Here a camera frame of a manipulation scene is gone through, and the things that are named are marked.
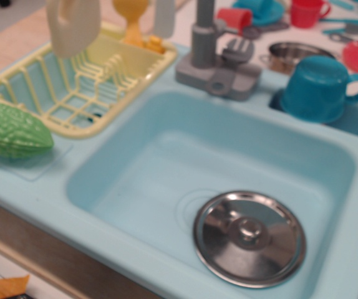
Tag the cream detergent bottle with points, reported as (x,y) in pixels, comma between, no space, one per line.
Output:
(73,25)

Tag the light blue toy sink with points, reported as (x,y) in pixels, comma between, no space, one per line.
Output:
(129,195)

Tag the yellow dish drying rack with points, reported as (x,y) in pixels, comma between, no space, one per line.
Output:
(80,96)

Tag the yellow utensil in rack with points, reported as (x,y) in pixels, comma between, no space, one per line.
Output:
(131,11)

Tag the grey toy fork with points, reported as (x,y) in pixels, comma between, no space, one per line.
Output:
(236,52)

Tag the grey toy faucet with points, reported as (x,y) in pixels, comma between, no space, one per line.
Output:
(197,67)

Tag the steel pot lid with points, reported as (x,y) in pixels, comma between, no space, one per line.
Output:
(249,239)

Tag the grey toy spoon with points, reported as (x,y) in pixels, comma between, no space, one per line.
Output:
(255,32)

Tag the steel pot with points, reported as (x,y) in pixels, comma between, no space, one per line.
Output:
(283,57)

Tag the red cup lying down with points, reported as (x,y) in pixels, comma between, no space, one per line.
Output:
(235,19)

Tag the large teal cup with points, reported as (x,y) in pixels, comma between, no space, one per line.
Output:
(319,90)

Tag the teal saucer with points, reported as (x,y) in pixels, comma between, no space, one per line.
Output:
(275,14)

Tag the teal cup on saucer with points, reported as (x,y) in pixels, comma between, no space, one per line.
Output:
(259,8)

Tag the green bitter melon toy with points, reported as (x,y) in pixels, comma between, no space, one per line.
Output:
(22,135)

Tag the red mug upright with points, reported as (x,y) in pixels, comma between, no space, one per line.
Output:
(305,14)

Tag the grey toy spatula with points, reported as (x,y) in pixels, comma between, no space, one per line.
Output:
(350,29)

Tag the teal toy utensil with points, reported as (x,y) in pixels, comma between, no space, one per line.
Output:
(342,4)

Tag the orange tape piece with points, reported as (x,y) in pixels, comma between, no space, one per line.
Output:
(10,287)

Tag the teal toy knife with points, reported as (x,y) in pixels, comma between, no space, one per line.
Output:
(348,21)

